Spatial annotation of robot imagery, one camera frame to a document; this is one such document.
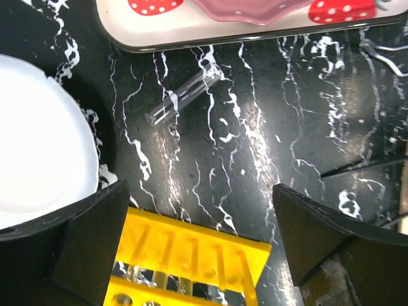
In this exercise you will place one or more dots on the strawberry pattern tray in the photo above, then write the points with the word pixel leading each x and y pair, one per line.
pixel 147 26

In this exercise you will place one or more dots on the yellow test tube rack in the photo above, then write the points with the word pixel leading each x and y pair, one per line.
pixel 194 254

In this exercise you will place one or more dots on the wooden test tube clamp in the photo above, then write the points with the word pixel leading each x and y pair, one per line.
pixel 402 225

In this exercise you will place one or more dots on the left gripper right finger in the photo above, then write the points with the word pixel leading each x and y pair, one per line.
pixel 335 259

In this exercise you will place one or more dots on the pink dotted plate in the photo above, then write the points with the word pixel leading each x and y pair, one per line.
pixel 257 12

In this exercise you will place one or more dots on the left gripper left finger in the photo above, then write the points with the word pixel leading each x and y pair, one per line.
pixel 65 257

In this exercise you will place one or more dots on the white paper plate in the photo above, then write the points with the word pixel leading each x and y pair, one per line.
pixel 48 153

